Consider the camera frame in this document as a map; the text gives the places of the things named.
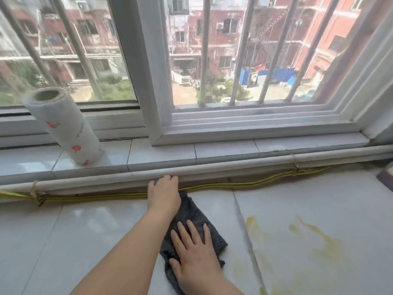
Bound long yellow gas hose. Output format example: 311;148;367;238
0;166;334;203

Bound red brick apartment building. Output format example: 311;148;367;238
0;0;369;105

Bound paper towel roll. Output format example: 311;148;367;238
21;87;105;166

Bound dark grey cloth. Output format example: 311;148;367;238
159;191;228;295

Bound white window frame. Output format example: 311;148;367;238
0;0;393;148

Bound person's left forearm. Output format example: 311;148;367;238
70;209;178;295

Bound person's left hand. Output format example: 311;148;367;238
147;175;182;221

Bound person's right hand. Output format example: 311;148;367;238
168;220;228;294

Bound long white horizontal pipe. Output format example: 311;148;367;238
0;145;393;194

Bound grey window security bars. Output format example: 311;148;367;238
0;0;341;107

